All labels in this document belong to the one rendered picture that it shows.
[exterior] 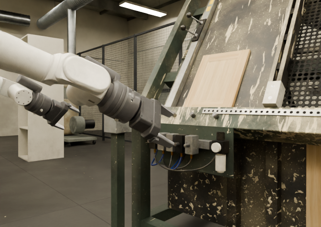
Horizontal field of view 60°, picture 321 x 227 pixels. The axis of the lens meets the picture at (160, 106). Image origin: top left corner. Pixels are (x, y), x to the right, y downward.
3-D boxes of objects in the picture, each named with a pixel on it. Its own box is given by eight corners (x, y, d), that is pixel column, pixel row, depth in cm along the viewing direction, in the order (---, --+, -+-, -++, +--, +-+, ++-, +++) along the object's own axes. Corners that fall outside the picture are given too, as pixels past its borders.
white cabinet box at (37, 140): (18, 156, 491) (17, 40, 490) (51, 153, 529) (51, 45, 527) (28, 161, 445) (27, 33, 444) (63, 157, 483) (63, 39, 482)
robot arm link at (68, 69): (109, 95, 62) (48, 71, 55) (92, 106, 68) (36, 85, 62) (114, 70, 64) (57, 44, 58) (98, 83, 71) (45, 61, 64)
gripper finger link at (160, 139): (168, 146, 75) (150, 138, 72) (176, 141, 73) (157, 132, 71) (168, 152, 74) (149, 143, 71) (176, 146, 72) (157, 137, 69)
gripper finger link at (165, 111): (175, 113, 80) (158, 103, 77) (167, 118, 82) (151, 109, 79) (175, 109, 81) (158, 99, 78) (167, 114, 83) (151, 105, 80)
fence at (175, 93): (167, 110, 172) (164, 107, 170) (212, 3, 210) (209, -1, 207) (174, 110, 169) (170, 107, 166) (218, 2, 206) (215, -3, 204)
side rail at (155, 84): (145, 114, 193) (135, 106, 186) (195, 4, 236) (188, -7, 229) (151, 114, 189) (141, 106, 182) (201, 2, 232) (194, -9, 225)
